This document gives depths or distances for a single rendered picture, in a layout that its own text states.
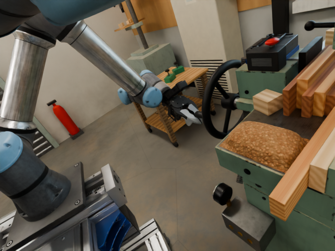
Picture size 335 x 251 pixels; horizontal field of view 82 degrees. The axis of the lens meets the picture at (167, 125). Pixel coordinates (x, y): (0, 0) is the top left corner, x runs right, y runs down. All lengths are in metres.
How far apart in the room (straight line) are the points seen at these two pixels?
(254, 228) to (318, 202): 0.29
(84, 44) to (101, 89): 2.72
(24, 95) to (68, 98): 2.49
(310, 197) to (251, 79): 0.33
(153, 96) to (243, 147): 0.40
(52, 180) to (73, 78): 2.61
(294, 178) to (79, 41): 0.57
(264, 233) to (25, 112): 0.77
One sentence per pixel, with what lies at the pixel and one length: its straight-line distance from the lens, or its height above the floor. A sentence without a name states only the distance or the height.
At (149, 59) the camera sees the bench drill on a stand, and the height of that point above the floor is 0.66.
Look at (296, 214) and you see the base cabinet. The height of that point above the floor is 0.69.
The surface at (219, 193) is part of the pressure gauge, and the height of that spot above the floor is 0.69.
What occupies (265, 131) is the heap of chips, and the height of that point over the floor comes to 0.94.
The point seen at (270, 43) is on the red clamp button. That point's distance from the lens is 0.54.
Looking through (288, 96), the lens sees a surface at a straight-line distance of 0.46.
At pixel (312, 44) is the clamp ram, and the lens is 0.57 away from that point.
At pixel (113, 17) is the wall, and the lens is 3.47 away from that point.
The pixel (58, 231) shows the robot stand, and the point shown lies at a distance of 0.75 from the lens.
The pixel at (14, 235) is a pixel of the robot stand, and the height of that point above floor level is 0.82.
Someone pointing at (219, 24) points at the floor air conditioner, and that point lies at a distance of 1.90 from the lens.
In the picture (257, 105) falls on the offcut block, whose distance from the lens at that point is 0.50.
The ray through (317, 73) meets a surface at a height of 0.96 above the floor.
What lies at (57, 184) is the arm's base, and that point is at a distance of 0.68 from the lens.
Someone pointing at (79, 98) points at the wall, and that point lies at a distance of 3.24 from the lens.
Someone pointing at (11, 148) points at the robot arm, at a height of 1.02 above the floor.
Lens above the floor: 1.19
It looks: 32 degrees down
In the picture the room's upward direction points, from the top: 23 degrees counter-clockwise
